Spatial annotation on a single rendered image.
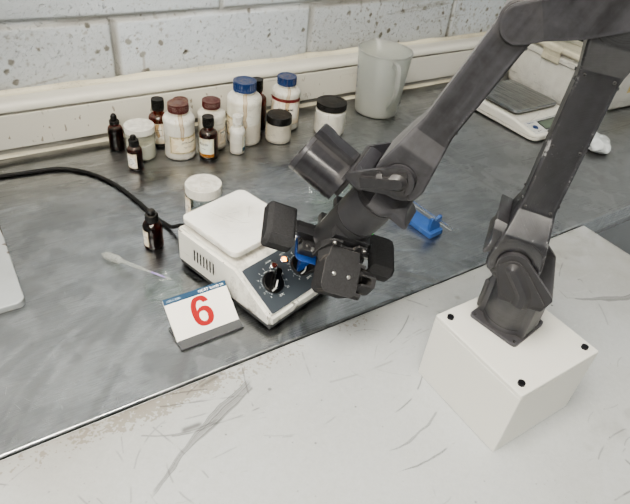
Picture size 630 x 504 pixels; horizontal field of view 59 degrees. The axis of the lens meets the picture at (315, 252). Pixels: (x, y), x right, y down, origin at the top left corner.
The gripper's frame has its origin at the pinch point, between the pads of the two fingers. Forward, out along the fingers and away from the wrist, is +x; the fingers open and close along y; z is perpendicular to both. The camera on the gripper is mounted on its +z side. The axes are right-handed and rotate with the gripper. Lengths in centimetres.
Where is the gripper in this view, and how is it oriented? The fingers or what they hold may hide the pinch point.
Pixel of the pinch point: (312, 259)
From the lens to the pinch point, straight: 77.4
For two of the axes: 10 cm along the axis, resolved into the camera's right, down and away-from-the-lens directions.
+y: 8.9, 2.7, 3.6
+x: -4.5, 4.4, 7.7
